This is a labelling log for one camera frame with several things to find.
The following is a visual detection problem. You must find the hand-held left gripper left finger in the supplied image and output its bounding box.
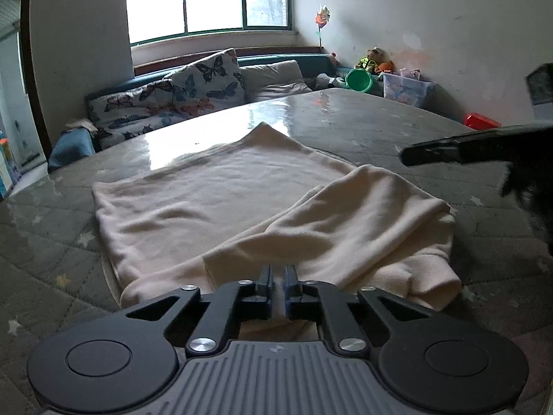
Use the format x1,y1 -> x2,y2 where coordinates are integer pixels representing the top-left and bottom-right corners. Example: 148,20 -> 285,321
125,264 -> 276,355

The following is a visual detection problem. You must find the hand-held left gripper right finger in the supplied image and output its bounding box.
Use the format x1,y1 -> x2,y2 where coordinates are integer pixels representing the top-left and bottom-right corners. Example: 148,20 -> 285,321
282,264 -> 433,357

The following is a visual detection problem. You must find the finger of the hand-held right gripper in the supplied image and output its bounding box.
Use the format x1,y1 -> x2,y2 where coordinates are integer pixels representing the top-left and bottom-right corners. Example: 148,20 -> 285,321
400,133 -> 463,167

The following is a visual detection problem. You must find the cream sweatshirt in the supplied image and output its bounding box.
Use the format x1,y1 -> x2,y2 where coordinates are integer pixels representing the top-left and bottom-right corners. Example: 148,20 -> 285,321
92,122 -> 462,342

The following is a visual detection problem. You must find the red plastic box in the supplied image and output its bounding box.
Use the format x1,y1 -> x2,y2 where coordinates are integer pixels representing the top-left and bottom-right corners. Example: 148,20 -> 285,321
464,112 -> 502,130

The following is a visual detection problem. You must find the clear plastic storage box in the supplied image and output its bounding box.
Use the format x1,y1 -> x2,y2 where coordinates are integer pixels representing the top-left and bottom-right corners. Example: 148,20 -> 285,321
382,71 -> 435,109

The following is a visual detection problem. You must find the green plastic bucket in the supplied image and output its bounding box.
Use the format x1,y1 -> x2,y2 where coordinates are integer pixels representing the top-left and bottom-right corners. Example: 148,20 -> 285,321
344,68 -> 377,94

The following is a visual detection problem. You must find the yellow-green plush toy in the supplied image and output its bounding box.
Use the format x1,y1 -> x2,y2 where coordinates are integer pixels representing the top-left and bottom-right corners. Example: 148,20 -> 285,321
355,47 -> 383,74

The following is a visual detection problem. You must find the grey plush toy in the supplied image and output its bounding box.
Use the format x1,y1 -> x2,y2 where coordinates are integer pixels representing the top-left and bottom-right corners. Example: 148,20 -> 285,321
315,73 -> 346,89

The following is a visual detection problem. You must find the teal sofa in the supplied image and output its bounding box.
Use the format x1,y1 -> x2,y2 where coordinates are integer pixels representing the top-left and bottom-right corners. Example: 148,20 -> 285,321
84,53 -> 346,139

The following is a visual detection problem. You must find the colourful pinwheel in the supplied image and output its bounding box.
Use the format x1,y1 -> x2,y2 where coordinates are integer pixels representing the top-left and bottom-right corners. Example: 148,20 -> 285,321
313,4 -> 332,48

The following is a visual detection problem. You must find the beige cushion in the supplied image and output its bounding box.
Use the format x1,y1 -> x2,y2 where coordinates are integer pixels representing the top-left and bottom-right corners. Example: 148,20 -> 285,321
240,59 -> 314,102

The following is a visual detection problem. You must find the square butterfly print cushion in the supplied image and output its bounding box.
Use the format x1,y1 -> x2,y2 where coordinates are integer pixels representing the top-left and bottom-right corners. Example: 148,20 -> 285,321
170,47 -> 247,115

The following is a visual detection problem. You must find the long butterfly print cushion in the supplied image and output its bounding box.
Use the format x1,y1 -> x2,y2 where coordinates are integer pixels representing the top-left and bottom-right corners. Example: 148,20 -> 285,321
86,80 -> 217,141

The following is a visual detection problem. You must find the beige cloth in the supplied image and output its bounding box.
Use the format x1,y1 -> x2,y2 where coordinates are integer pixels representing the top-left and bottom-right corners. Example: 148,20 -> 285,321
65,118 -> 99,134

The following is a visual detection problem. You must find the window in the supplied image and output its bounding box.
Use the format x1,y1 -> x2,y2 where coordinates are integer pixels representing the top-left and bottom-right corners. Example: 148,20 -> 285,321
125,0 -> 294,46

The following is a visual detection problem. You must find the blue and white cabinet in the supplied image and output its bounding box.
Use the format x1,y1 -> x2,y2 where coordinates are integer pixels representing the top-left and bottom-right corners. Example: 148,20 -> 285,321
0,132 -> 22,200

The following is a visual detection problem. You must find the dark wooden door frame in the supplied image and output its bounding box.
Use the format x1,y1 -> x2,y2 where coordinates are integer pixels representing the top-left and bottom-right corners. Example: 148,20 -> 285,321
19,0 -> 53,165

